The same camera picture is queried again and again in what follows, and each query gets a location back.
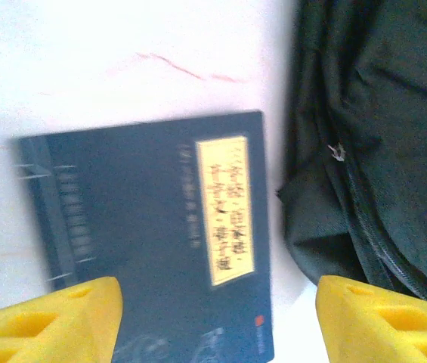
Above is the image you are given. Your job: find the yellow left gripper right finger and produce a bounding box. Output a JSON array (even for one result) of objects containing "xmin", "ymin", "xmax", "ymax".
[{"xmin": 317, "ymin": 275, "xmax": 427, "ymax": 363}]

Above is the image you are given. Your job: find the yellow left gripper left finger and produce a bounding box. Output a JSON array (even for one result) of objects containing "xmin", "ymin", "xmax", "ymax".
[{"xmin": 0, "ymin": 275, "xmax": 125, "ymax": 363}]

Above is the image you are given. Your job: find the dark blue yellow-label book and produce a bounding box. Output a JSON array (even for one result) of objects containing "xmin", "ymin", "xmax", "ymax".
[{"xmin": 11, "ymin": 109, "xmax": 277, "ymax": 363}]

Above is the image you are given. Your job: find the black backpack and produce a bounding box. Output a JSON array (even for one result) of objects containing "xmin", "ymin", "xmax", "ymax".
[{"xmin": 276, "ymin": 0, "xmax": 427, "ymax": 307}]

